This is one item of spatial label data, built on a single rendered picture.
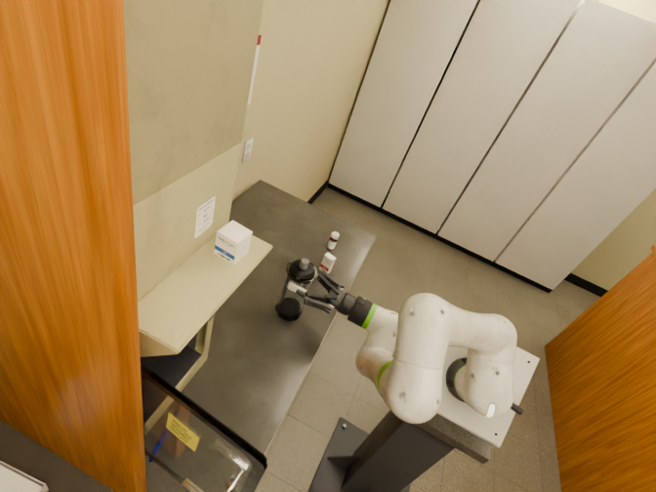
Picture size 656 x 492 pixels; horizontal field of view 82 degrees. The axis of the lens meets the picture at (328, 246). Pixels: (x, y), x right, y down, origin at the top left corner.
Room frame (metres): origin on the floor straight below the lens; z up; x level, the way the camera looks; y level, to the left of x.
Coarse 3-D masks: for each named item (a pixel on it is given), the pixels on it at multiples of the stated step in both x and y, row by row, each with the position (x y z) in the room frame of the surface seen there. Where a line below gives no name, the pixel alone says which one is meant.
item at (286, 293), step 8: (288, 264) 0.95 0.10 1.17; (312, 264) 0.99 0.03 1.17; (288, 272) 0.91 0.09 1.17; (288, 280) 0.91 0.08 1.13; (304, 280) 0.90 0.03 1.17; (304, 288) 0.91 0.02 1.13; (280, 296) 0.93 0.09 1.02; (288, 296) 0.90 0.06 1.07; (296, 296) 0.90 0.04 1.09; (280, 304) 0.91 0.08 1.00; (288, 304) 0.90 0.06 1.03; (296, 304) 0.90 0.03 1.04; (288, 312) 0.90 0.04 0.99; (296, 312) 0.91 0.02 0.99
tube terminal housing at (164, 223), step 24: (240, 144) 0.64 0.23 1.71; (216, 168) 0.56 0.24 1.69; (168, 192) 0.44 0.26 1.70; (192, 192) 0.50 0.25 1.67; (216, 192) 0.57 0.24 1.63; (144, 216) 0.39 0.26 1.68; (168, 216) 0.44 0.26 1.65; (192, 216) 0.51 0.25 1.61; (216, 216) 0.59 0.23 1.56; (144, 240) 0.39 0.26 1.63; (168, 240) 0.44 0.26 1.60; (192, 240) 0.51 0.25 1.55; (144, 264) 0.39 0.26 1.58; (168, 264) 0.44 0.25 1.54; (144, 288) 0.39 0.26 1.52
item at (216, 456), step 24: (144, 384) 0.32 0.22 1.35; (144, 408) 0.32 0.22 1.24; (168, 408) 0.30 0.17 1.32; (192, 408) 0.29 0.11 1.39; (144, 432) 0.32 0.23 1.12; (168, 432) 0.30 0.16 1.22; (216, 432) 0.28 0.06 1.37; (168, 456) 0.30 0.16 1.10; (192, 456) 0.29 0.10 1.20; (216, 456) 0.27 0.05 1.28; (240, 456) 0.26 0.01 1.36; (192, 480) 0.28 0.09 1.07; (216, 480) 0.27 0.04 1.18; (240, 480) 0.26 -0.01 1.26
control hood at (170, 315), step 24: (192, 264) 0.49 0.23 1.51; (216, 264) 0.51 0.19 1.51; (240, 264) 0.54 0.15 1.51; (168, 288) 0.42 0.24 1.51; (192, 288) 0.44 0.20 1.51; (216, 288) 0.46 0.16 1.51; (144, 312) 0.35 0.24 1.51; (168, 312) 0.37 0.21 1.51; (192, 312) 0.39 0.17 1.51; (144, 336) 0.32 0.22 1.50; (168, 336) 0.33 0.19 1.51; (192, 336) 0.35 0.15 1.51
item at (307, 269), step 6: (294, 264) 0.94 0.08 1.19; (300, 264) 0.94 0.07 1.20; (306, 264) 0.93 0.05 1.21; (294, 270) 0.91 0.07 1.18; (300, 270) 0.92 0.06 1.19; (306, 270) 0.93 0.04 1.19; (312, 270) 0.94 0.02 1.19; (300, 276) 0.90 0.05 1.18; (306, 276) 0.91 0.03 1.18; (312, 276) 0.93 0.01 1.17
